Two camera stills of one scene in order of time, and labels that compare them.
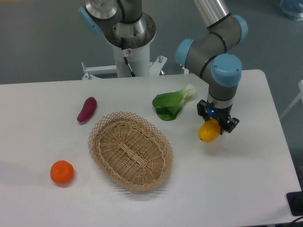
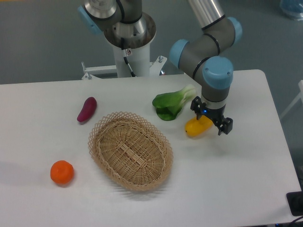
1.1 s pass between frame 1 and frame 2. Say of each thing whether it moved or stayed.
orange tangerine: stayed
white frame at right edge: stayed
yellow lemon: moved
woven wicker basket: stayed
